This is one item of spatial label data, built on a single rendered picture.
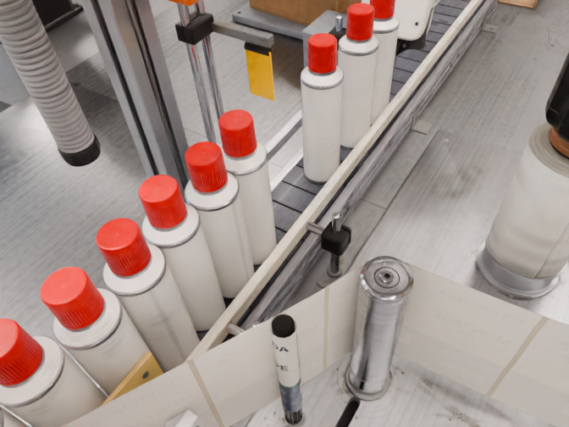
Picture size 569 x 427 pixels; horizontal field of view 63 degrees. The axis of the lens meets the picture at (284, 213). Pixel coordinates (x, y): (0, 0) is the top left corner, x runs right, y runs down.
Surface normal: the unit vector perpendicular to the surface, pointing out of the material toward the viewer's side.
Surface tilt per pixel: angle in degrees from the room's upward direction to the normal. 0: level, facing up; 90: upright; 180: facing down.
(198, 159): 2
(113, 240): 2
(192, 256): 90
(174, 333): 90
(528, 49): 0
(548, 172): 92
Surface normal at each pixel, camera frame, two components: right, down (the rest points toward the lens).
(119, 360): 0.72, 0.50
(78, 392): 0.99, 0.05
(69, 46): -0.05, -0.66
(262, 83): -0.54, 0.65
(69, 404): 0.87, 0.33
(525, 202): -0.90, 0.38
